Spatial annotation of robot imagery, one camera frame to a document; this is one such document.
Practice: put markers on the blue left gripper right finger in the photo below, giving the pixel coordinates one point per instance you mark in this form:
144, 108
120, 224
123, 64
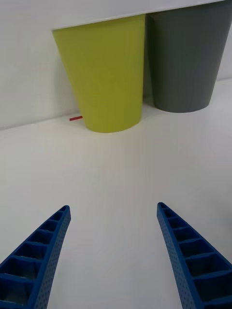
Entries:
193, 260

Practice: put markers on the grey plastic bin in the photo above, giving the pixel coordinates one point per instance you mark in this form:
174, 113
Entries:
186, 62

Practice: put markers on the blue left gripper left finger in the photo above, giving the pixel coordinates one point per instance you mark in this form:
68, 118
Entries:
38, 263

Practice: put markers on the yellow-green plastic bin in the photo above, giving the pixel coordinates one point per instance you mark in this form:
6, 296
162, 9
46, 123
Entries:
106, 79

